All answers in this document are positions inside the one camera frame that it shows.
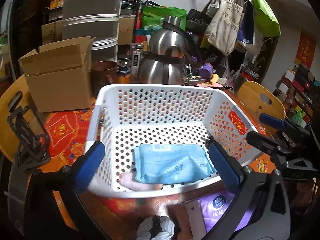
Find pink soft item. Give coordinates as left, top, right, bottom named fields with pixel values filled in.
left=119, top=172, right=163, bottom=191

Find right wooden chair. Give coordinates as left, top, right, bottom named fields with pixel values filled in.
left=236, top=80, right=286, bottom=136

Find wooden chair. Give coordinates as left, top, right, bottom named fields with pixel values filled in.
left=236, top=80, right=286, bottom=136
left=1, top=75, right=50, bottom=168

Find purple tissue pack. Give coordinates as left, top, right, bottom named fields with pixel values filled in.
left=198, top=192, right=253, bottom=233

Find shelf with boxes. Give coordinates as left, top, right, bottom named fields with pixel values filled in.
left=273, top=64, right=319, bottom=128

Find black phone stand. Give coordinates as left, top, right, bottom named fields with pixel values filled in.
left=7, top=90, right=50, bottom=169

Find red floral tablecloth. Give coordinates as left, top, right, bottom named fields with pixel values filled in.
left=42, top=74, right=276, bottom=240

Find left wooden chair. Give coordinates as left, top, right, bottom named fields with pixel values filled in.
left=1, top=75, right=50, bottom=168

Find light blue tissue pack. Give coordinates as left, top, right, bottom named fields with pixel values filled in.
left=133, top=144, right=216, bottom=185

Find purple plastic cup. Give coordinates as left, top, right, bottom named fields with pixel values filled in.
left=199, top=63, right=215, bottom=80

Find white and black sock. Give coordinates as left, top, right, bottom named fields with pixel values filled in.
left=136, top=216, right=175, bottom=240

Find lime green hanging bag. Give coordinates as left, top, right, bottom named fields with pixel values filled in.
left=252, top=0, right=281, bottom=37

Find beige canvas tote bag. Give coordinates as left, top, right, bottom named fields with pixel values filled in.
left=204, top=0, right=244, bottom=56

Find brown cardboard box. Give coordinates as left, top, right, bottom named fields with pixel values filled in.
left=18, top=36, right=94, bottom=113

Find brown mug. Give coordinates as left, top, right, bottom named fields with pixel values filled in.
left=90, top=61, right=118, bottom=97

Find orange jar with lid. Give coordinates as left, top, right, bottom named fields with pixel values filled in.
left=116, top=66, right=131, bottom=84

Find stainless steel kettle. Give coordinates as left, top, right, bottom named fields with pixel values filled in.
left=138, top=15, right=202, bottom=85

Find dark label jar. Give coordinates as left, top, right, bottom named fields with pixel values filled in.
left=130, top=43, right=143, bottom=74

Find green shopping bag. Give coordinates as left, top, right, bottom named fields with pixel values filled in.
left=140, top=6, right=187, bottom=30

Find grey plastic drawer tower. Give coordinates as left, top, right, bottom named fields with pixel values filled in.
left=62, top=0, right=121, bottom=63

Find red wall poster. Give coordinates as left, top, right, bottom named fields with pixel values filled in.
left=294, top=29, right=317, bottom=69

